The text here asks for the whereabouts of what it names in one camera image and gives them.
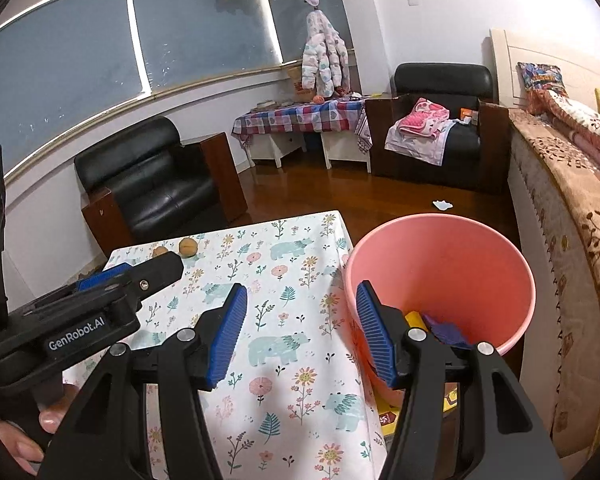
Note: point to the black leather armchair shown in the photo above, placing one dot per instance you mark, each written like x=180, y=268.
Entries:
x=145, y=185
x=440, y=77

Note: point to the pale pink cloth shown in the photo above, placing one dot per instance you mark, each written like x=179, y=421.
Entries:
x=410, y=150

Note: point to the white paper scrap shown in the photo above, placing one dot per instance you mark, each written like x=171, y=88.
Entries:
x=442, y=205

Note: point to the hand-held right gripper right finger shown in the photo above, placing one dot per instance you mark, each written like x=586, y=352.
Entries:
x=375, y=335

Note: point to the white low table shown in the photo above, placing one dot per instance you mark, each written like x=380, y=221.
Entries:
x=345, y=152

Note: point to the person's left hand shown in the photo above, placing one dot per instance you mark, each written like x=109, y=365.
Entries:
x=52, y=420

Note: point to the pink plastic bucket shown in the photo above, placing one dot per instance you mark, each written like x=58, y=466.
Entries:
x=430, y=260

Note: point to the floral bear print tablecloth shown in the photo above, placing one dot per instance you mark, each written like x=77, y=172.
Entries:
x=280, y=270

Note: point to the rolled floral quilt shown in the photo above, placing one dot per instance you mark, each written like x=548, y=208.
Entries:
x=585, y=125

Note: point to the pink printed cloth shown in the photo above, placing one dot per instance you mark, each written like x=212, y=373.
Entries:
x=422, y=117

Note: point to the cream bed headboard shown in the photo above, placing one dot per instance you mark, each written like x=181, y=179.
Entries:
x=555, y=45

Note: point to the small orange box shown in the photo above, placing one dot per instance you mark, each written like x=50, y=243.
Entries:
x=467, y=114

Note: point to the checkered table cloth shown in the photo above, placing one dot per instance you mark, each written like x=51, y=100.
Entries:
x=300, y=115

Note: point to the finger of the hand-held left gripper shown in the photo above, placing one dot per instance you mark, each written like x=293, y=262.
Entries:
x=102, y=275
x=155, y=270

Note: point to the yellow printed box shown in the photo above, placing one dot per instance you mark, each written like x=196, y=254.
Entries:
x=389, y=418

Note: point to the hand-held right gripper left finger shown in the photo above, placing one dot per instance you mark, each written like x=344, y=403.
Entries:
x=227, y=335

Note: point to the curved bay window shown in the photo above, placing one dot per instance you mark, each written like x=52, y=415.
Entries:
x=80, y=60

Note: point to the purple plastic bag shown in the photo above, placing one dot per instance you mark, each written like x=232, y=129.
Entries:
x=447, y=335

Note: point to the hanging padded print jacket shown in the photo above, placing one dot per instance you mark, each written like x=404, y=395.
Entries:
x=322, y=55

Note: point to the brown walnut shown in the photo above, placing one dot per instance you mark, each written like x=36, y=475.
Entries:
x=187, y=246
x=160, y=250

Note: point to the brown paper bag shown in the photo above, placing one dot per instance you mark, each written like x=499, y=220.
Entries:
x=297, y=85

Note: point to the colourful printed pillow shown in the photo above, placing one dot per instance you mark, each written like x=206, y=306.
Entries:
x=540, y=80

